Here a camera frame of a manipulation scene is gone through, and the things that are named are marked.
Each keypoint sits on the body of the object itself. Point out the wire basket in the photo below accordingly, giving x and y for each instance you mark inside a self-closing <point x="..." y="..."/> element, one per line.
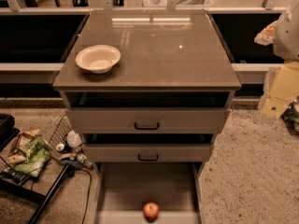
<point x="57" y="144"/>
<point x="291" y="120"/>

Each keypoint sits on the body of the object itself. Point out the open bottom drawer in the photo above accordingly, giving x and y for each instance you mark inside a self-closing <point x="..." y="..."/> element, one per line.
<point x="125" y="187"/>

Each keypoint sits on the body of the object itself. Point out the wire basket left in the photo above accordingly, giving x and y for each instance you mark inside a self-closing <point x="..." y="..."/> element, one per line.
<point x="57" y="144"/>

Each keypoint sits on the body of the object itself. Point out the white plastic bottle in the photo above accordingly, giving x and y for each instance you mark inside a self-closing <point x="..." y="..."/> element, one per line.
<point x="73" y="139"/>

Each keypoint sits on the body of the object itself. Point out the top drawer with black handle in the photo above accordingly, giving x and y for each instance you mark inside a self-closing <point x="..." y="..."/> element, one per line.
<point x="147" y="120"/>

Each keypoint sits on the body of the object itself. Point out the middle drawer with black handle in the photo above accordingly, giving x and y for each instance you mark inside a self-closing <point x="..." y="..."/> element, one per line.
<point x="147" y="153"/>

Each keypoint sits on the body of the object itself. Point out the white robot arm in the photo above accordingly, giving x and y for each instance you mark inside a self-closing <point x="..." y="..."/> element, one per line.
<point x="286" y="39"/>

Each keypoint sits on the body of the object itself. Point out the wire basket right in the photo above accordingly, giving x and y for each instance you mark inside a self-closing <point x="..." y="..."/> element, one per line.
<point x="291" y="120"/>

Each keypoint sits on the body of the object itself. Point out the red apple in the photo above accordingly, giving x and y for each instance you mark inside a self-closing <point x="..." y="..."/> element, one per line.
<point x="151" y="210"/>

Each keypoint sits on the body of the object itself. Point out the clear plastic bin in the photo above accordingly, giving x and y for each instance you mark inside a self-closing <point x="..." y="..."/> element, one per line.
<point x="179" y="3"/>

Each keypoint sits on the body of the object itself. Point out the brown snack packet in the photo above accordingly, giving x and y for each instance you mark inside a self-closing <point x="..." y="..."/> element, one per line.
<point x="16" y="156"/>

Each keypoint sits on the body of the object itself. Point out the white bowl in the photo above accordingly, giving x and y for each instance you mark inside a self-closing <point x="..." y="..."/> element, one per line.
<point x="98" y="59"/>

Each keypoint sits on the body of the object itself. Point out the grey drawer cabinet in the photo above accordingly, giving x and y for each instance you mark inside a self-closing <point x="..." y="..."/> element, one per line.
<point x="168" y="60"/>

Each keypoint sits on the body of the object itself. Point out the drawer with black handle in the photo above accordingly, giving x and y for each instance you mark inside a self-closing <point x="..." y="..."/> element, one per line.
<point x="147" y="153"/>
<point x="147" y="120"/>

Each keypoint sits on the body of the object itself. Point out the green snack bag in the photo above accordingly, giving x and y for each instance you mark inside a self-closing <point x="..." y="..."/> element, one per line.
<point x="36" y="156"/>

